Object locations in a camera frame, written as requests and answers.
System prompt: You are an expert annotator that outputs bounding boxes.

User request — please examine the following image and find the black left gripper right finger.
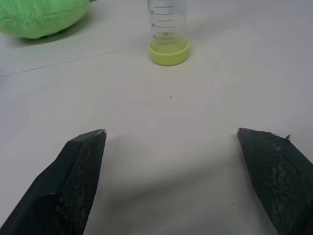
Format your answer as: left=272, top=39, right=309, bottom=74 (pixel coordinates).
left=236, top=127, right=313, bottom=235

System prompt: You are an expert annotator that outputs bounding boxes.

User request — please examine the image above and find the clear tube with yellow cap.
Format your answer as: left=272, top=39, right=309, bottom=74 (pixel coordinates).
left=148, top=0, right=191, bottom=67

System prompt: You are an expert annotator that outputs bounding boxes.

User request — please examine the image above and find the green plush toy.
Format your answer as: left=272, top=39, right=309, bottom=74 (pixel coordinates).
left=0, top=0, right=89, bottom=40

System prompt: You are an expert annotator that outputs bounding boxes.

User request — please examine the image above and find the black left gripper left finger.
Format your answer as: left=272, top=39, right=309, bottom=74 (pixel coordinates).
left=0, top=129, right=108, bottom=235

